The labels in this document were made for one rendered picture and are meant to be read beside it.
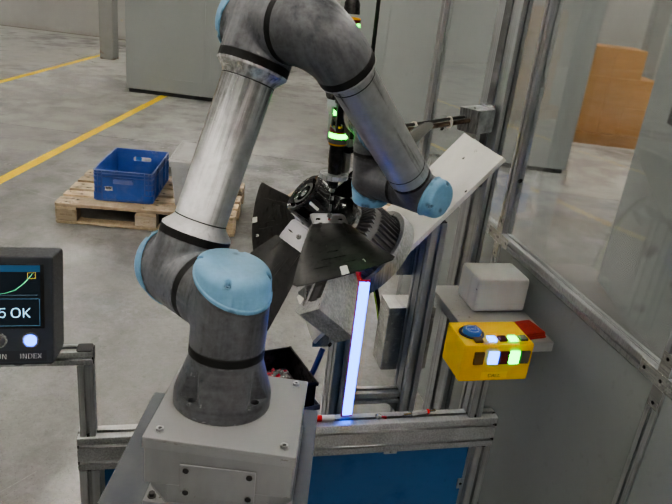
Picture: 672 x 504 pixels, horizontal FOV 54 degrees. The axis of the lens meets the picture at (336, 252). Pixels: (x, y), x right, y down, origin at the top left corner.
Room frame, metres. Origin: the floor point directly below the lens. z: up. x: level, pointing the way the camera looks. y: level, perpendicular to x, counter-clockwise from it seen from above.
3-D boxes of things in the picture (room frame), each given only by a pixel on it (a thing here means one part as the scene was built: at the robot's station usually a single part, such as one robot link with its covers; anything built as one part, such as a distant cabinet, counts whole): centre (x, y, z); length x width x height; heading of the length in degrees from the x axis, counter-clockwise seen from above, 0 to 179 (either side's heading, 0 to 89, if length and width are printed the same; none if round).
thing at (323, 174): (1.55, 0.02, 1.34); 0.09 x 0.07 x 0.10; 140
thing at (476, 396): (1.27, -0.35, 0.92); 0.03 x 0.03 x 0.12; 15
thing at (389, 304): (1.84, -0.24, 0.73); 0.15 x 0.09 x 0.22; 105
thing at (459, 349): (1.27, -0.35, 1.02); 0.16 x 0.10 x 0.11; 105
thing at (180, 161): (4.58, 1.00, 0.31); 0.60 x 0.42 x 0.33; 5
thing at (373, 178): (1.27, -0.06, 1.38); 0.11 x 0.08 x 0.11; 46
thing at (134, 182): (4.54, 1.51, 0.25); 0.60 x 0.41 x 0.22; 5
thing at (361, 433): (1.17, 0.03, 0.82); 0.90 x 0.04 x 0.08; 105
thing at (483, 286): (1.87, -0.49, 0.92); 0.17 x 0.16 x 0.11; 105
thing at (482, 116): (2.02, -0.38, 1.39); 0.10 x 0.07 x 0.09; 140
